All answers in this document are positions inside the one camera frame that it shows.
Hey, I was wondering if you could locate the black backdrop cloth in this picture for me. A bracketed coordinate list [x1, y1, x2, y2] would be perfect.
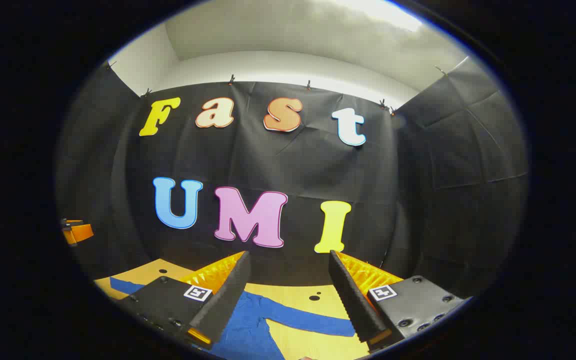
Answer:
[54, 56, 529, 301]

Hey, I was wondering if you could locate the row of small cloth clamps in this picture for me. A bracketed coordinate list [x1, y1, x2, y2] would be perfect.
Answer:
[105, 60, 449, 117]

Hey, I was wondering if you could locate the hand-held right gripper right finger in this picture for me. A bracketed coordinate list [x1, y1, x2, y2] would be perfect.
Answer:
[329, 250, 469, 353]

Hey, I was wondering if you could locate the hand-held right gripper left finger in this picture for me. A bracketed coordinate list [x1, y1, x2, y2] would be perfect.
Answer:
[116, 251, 252, 350]

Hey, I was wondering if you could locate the blue garment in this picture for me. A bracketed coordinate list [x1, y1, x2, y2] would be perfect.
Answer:
[109, 276, 356, 360]

